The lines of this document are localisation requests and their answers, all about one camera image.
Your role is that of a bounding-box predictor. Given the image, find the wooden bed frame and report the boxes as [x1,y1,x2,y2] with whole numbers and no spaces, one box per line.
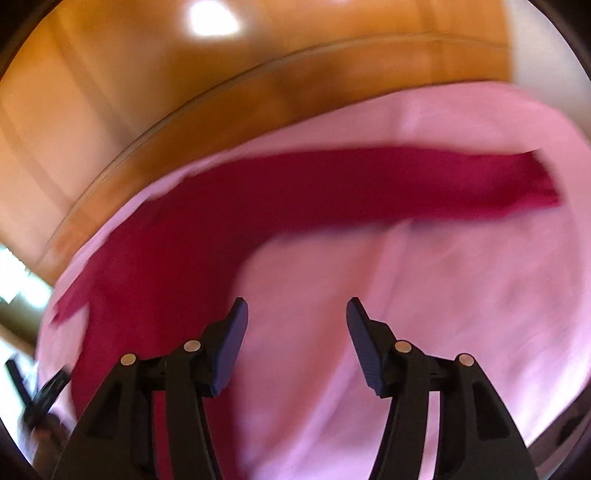
[34,32,513,287]

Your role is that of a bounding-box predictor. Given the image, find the pink blanket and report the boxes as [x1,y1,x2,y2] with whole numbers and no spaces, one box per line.
[34,80,591,480]

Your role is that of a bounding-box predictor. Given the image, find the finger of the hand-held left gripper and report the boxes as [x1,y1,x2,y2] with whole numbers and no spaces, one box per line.
[4,356,72,428]

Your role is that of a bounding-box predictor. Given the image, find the dark red knit pants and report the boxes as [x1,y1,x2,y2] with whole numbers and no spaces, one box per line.
[51,146,561,480]

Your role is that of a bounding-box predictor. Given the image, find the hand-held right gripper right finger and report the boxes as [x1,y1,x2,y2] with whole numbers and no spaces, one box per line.
[346,297,539,480]

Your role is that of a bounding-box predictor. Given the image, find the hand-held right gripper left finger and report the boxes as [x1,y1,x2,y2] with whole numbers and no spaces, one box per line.
[53,298,249,480]

